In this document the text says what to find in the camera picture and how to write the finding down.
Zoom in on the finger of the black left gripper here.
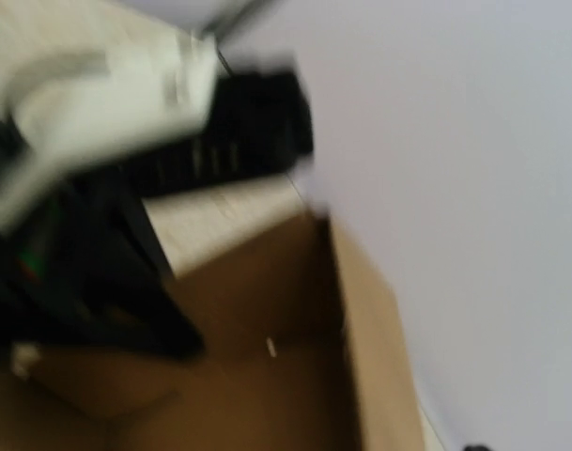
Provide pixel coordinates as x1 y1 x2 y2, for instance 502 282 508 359
0 180 204 365

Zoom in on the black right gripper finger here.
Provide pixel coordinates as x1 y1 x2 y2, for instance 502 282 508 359
462 443 488 451

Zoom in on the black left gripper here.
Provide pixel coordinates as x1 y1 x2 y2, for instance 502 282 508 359
125 65 314 197

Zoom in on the brown cardboard box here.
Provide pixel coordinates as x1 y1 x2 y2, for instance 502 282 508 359
0 209 427 451

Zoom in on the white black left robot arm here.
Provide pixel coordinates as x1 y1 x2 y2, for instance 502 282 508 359
0 33 314 365

